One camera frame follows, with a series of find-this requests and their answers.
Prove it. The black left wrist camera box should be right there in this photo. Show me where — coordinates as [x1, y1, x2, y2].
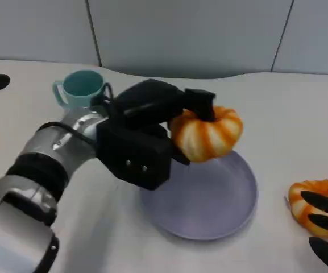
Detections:
[95, 117, 172, 191]

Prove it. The pale green mug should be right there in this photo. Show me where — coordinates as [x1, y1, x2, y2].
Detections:
[52, 71, 111, 110]

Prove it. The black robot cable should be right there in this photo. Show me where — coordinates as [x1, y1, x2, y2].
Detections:
[90, 82, 117, 120]
[37, 121, 99, 146]

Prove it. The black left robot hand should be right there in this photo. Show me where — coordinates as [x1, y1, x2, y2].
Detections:
[91, 78, 217, 166]

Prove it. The orange white toy bread roll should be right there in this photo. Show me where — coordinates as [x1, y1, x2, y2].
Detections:
[169, 105, 244, 164]
[287, 179, 328, 238]

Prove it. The lilac plate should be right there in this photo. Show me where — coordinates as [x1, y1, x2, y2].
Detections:
[139, 148, 259, 242]

